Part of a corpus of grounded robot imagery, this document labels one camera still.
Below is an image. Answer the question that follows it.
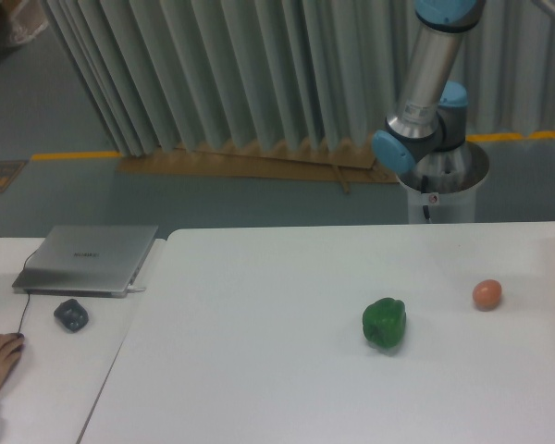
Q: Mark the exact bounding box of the black computer mouse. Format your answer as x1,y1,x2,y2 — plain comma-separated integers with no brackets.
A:
0,333,25,366

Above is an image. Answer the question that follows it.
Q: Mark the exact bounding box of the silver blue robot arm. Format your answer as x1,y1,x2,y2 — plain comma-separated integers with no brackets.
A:
372,1,555,173

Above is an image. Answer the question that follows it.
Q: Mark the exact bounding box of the green bell pepper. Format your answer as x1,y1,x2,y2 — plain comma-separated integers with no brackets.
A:
362,297,407,350

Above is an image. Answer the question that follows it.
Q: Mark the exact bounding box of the small black controller device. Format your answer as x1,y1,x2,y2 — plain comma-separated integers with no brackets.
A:
54,299,90,333

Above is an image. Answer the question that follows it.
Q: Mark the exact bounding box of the silver closed laptop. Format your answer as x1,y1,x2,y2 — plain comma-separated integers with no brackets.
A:
12,225,158,297

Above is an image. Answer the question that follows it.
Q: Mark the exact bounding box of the pale green folding curtain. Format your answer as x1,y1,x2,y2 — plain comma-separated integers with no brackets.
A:
43,1,555,156

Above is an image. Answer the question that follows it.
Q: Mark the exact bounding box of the clear plastic bag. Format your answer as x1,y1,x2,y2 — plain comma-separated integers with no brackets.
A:
3,0,49,47

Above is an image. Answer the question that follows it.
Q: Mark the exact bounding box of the brown cardboard floor sheet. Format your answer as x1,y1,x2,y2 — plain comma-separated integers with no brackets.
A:
117,138,398,193

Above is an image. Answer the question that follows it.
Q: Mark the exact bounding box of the brown egg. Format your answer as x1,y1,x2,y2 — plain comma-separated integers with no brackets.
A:
472,279,502,311

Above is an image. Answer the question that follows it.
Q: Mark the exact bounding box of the black mouse cable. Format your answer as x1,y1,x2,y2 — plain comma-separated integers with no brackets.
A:
15,244,41,336

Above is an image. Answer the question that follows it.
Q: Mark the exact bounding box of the white laptop plug cable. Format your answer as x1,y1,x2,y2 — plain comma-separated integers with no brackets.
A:
128,239,168,294

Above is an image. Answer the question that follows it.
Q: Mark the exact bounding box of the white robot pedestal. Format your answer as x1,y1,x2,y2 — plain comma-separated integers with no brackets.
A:
398,142,490,224

